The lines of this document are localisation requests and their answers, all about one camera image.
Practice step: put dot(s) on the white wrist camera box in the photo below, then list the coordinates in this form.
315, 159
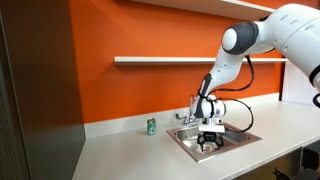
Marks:
212, 125

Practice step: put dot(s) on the chrome faucet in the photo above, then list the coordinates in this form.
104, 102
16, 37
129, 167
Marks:
189, 119

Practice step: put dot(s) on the white wall shelf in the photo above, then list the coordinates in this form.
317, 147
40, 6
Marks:
127, 60

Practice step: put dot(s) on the white upper shelf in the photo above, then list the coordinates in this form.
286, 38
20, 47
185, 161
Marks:
236, 9

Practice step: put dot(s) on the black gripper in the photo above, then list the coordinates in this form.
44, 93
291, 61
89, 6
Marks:
210, 137

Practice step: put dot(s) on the black chair under counter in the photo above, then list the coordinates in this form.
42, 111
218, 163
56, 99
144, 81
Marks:
309, 164

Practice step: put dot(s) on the green soda can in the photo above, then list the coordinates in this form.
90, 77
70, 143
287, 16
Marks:
151, 126

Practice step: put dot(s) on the stainless steel sink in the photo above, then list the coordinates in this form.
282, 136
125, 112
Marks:
233, 138

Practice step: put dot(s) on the white board panel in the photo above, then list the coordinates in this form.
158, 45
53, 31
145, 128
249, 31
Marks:
296, 86

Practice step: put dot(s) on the dark tall cabinet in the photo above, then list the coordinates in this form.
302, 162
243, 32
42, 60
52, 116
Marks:
41, 127

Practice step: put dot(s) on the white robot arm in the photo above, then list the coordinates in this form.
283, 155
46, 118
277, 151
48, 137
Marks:
293, 30

